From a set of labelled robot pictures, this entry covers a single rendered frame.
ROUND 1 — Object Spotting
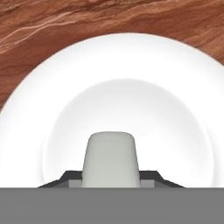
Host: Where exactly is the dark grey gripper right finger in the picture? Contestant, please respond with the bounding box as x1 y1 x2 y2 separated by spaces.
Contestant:
138 170 186 189

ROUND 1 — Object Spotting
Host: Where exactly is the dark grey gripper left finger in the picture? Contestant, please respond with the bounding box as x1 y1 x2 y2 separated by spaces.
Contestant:
38 170 85 189

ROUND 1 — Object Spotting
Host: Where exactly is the white marshmallow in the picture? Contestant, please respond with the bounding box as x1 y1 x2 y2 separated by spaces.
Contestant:
80 131 142 189

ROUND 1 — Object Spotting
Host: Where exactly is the white plate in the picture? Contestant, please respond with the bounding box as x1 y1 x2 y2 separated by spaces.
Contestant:
0 32 224 189

